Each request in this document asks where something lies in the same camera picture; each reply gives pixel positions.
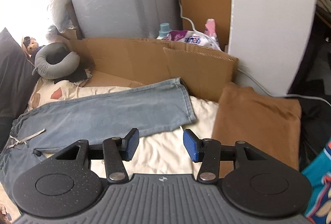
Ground pink white refill pouch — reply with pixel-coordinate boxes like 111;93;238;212
163;19;222;51

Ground brown suede cushion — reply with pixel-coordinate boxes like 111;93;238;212
212;82;301;169

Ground brown teddy bear toy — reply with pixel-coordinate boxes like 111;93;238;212
21;37;39;57

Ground white laundry detergent bottle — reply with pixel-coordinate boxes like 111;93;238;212
157;23;172;40

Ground teal patterned blanket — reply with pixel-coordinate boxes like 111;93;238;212
302;140;331;224

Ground black cloth under neck pillow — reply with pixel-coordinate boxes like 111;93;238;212
54;66;92;84

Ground blue-grey denim pants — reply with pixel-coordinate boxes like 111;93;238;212
1;78;196;199

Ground grey U-shaped neck pillow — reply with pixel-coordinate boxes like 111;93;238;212
32;42;80;80

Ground dark grey pillow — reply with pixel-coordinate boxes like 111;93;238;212
0;28;39;148

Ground white power cable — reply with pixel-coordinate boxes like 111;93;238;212
178;0;223;52

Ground cream bear-print quilt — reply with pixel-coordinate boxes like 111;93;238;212
28;79;218;175

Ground brown cardboard sheet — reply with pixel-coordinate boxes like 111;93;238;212
70;38;239;101

